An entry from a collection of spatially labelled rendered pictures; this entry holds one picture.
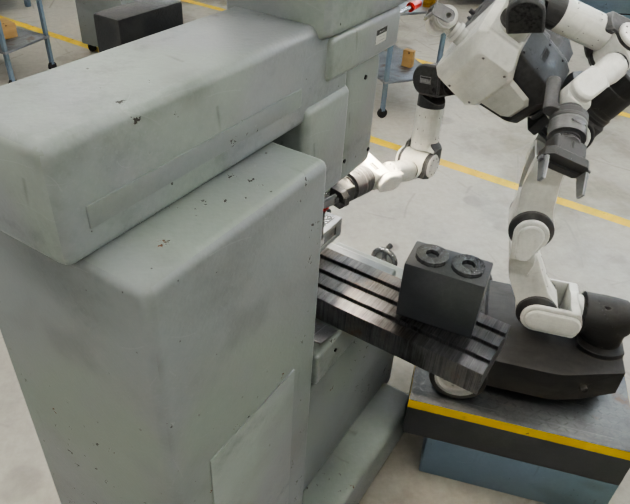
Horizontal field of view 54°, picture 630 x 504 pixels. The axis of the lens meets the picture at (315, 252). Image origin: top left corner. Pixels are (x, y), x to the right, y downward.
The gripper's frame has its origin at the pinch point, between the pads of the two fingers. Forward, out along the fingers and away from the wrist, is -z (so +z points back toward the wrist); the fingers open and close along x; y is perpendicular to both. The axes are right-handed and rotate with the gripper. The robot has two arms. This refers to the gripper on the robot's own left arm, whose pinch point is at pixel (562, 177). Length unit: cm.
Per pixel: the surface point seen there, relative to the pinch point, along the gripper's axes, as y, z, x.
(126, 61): 13, -26, 93
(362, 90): -15, 12, 47
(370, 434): -121, -47, -14
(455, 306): -39.4, -22.1, 1.0
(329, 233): -72, 1, 33
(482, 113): -282, 263, -113
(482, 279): -30.9, -15.8, -1.0
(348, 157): -28, 1, 43
